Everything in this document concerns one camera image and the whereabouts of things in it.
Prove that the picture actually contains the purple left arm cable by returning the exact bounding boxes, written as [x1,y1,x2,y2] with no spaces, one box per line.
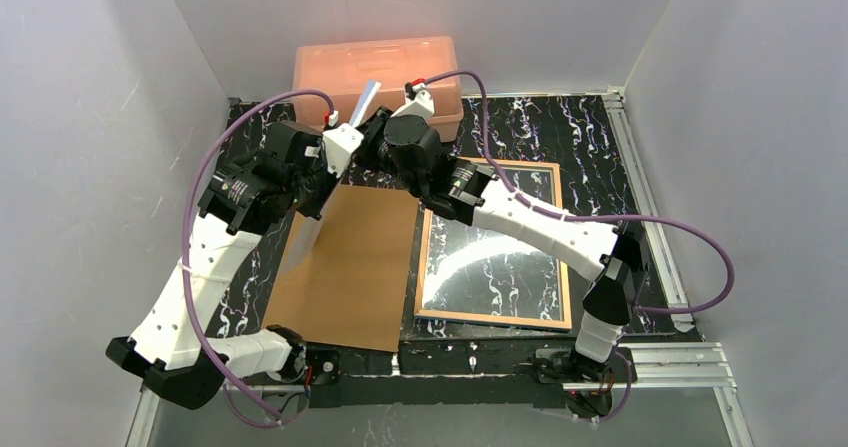
[180,88,336,430]

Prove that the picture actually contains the hot air balloon photo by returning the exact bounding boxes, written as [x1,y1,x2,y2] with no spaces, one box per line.
[279,80,381,274]

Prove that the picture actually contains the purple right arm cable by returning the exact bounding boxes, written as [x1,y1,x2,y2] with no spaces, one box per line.
[413,69,737,425]

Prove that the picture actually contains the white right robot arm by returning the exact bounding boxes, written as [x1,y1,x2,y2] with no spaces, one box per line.
[353,107,651,367]

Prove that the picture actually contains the aluminium front rail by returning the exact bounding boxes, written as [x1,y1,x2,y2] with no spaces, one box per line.
[127,339,753,446]

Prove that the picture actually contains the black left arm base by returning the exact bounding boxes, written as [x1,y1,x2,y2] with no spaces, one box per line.
[247,346,341,417]

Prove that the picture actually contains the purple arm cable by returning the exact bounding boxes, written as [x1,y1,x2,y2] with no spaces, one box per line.
[180,88,336,430]
[413,69,737,425]

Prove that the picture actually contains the aluminium right side rail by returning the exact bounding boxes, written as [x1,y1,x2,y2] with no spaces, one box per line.
[601,88,689,309]

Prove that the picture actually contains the brown cardboard backing board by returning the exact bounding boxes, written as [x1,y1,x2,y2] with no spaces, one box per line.
[263,185,419,352]

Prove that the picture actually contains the translucent pink plastic storage box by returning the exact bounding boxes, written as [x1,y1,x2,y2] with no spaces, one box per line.
[291,36,464,143]

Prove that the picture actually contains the clear acrylic sheet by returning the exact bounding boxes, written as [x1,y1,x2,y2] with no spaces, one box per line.
[423,165,568,323]

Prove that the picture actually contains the aluminium rail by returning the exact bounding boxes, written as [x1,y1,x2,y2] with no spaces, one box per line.
[601,88,689,309]
[127,339,753,446]

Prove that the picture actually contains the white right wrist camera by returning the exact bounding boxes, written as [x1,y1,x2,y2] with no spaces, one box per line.
[392,78,435,122]

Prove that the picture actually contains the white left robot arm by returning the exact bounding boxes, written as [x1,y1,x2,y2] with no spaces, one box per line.
[106,122,368,410]

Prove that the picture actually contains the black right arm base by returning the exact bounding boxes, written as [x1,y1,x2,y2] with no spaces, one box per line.
[531,348,638,423]

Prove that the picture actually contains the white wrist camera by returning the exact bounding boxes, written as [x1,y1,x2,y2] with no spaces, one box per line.
[322,110,364,178]
[392,78,435,122]

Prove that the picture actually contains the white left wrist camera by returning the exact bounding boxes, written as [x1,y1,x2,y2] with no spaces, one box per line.
[322,110,364,178]

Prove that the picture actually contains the blue wooden picture frame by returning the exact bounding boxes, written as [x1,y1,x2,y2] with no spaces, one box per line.
[413,157,574,333]

